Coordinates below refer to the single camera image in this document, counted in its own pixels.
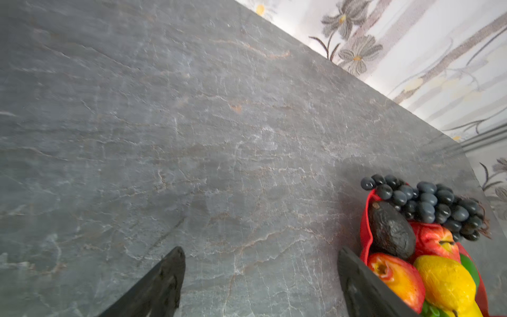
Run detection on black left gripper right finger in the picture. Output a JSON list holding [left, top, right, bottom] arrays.
[[337, 246, 418, 317]]

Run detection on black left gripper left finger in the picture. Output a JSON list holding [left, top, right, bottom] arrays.
[[99, 246, 186, 317]]

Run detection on dark red wrinkled fruit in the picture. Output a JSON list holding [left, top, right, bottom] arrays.
[[367, 253, 425, 314]]

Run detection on red flower-shaped plate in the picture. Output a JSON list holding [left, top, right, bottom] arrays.
[[360, 190, 489, 316]]

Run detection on black avocado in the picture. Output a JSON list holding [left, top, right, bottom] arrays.
[[368, 201, 417, 260]]

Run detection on red apple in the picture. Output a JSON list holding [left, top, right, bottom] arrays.
[[409, 222, 461, 263]]

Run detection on green lime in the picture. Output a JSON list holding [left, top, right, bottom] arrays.
[[460, 254, 480, 289]]

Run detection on black grape bunch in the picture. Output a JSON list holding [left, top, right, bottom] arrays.
[[360, 174, 491, 242]]

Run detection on dark brown avocado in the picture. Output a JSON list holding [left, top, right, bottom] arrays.
[[420, 301, 449, 317]]

